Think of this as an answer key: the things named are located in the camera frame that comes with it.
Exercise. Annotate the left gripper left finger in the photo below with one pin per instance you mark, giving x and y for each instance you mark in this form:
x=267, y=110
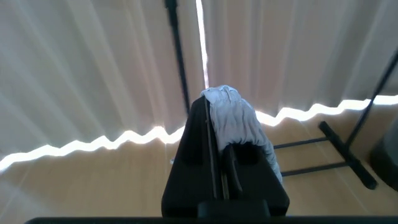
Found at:
x=189, y=186

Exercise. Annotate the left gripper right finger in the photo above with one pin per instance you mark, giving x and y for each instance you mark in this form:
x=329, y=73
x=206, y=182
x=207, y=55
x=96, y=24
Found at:
x=261, y=189

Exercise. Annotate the pale grey shorts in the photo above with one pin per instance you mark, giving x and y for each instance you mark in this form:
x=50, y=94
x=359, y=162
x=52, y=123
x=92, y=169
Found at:
x=233, y=118

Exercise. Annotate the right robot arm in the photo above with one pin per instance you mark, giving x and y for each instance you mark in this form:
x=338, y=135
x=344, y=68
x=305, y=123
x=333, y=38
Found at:
x=388, y=155

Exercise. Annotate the black clothes rack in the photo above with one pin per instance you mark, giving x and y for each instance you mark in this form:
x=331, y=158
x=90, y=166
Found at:
x=348, y=155

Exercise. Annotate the beige curtain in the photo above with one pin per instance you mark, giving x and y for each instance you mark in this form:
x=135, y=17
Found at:
x=93, y=62

